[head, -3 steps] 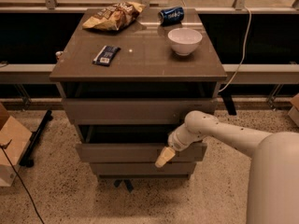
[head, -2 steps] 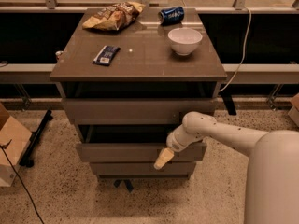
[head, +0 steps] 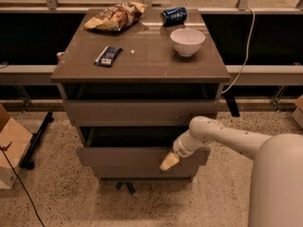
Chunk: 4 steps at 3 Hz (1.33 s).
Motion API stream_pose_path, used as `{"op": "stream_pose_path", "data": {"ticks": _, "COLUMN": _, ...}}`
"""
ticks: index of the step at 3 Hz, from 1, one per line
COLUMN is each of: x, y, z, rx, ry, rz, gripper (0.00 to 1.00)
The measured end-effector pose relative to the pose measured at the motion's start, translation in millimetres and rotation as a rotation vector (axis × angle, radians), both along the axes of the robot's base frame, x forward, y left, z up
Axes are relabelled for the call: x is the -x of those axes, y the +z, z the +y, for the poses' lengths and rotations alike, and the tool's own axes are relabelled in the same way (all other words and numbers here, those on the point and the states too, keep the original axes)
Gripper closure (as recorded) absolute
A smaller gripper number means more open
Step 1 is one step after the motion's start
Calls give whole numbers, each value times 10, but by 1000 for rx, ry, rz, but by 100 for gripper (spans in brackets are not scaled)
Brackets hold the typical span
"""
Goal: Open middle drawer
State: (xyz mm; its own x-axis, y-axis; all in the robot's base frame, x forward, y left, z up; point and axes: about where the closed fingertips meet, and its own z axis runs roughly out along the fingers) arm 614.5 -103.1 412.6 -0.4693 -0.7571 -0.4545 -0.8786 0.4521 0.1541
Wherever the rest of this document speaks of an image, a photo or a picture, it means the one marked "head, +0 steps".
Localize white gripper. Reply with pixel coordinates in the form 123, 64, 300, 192
160, 131, 203, 171

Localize grey drawer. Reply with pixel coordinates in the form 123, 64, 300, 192
77, 126, 210, 181
63, 100, 219, 127

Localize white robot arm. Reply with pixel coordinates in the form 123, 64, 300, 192
160, 116, 303, 227

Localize grey drawer cabinet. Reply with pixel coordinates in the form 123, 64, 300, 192
49, 7, 231, 185

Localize grey top drawer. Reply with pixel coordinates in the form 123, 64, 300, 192
63, 100, 219, 127

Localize white bowl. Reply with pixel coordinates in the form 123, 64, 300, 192
170, 28, 205, 57

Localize blue snack bar wrapper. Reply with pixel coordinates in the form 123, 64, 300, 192
95, 46, 122, 67

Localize cardboard box right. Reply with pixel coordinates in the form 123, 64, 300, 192
292, 95, 303, 129

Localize cardboard box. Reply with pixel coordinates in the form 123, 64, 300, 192
292, 95, 303, 129
0, 104, 32, 189

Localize blue soda can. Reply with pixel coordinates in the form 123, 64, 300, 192
160, 7, 187, 26

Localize black stand bar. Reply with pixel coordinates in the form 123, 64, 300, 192
19, 112, 54, 170

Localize chip bag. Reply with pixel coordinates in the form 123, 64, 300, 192
83, 2, 148, 31

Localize cardboard box left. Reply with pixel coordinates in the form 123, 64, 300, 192
0, 104, 32, 189

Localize white cable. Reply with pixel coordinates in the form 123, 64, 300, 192
221, 7, 256, 96

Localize black cable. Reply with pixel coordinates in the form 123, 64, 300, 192
0, 148, 46, 227

